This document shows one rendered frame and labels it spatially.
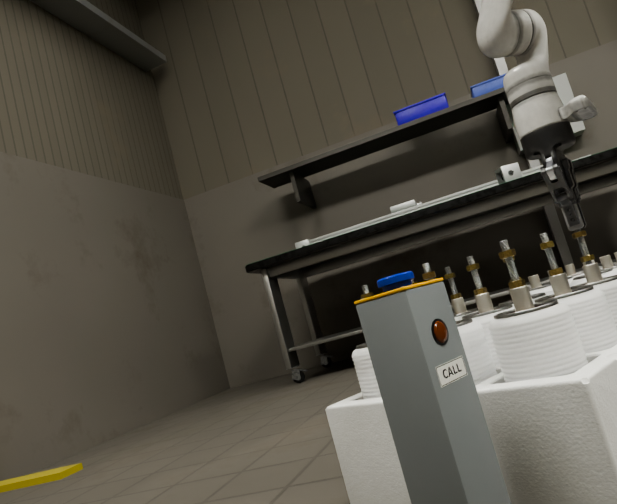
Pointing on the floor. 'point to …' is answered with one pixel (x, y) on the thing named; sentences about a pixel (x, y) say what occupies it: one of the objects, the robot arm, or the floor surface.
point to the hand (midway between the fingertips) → (574, 217)
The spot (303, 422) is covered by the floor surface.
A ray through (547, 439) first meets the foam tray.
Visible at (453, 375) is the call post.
